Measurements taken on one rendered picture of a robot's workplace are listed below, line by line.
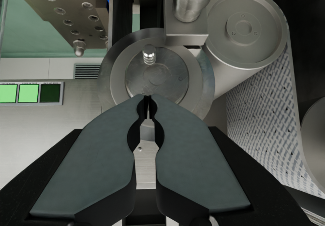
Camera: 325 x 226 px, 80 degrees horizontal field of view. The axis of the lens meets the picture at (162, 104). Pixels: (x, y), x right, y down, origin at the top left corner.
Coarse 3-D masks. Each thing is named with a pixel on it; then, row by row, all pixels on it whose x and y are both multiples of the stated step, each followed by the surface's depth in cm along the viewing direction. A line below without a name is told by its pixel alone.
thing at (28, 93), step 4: (20, 88) 56; (24, 88) 56; (28, 88) 56; (32, 88) 56; (36, 88) 56; (20, 92) 56; (24, 92) 56; (28, 92) 56; (32, 92) 56; (36, 92) 56; (20, 96) 55; (24, 96) 55; (28, 96) 56; (32, 96) 56; (36, 96) 56; (20, 100) 55; (24, 100) 55; (28, 100) 55; (32, 100) 55; (36, 100) 55
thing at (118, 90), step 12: (132, 48) 24; (168, 48) 25; (180, 48) 25; (120, 60) 24; (192, 60) 25; (120, 72) 24; (192, 72) 24; (120, 84) 24; (192, 84) 24; (120, 96) 23; (192, 96) 24; (192, 108) 24; (144, 120) 23
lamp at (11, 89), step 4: (0, 88) 56; (4, 88) 56; (8, 88) 56; (12, 88) 56; (0, 92) 55; (4, 92) 55; (8, 92) 55; (12, 92) 56; (0, 96) 55; (4, 96) 55; (8, 96) 55; (12, 96) 55; (0, 100) 55; (4, 100) 55; (8, 100) 55; (12, 100) 55
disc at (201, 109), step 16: (144, 32) 25; (160, 32) 26; (112, 48) 25; (192, 48) 25; (112, 64) 25; (208, 64) 25; (208, 80) 25; (208, 96) 24; (192, 112) 24; (144, 128) 23
